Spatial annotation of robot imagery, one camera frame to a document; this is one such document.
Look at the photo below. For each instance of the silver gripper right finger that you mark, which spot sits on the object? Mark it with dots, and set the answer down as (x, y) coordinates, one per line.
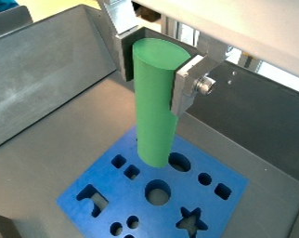
(190, 78)

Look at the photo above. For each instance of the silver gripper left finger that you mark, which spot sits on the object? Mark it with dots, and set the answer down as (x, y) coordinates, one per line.
(121, 25)

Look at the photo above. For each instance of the green oval cylinder peg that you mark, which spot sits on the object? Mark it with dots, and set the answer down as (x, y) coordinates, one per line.
(156, 59)

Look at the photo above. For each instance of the grey metal tray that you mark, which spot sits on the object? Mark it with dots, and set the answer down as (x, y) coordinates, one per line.
(66, 108)

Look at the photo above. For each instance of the blue shape sorting board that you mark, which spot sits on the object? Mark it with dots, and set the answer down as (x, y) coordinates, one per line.
(124, 199)

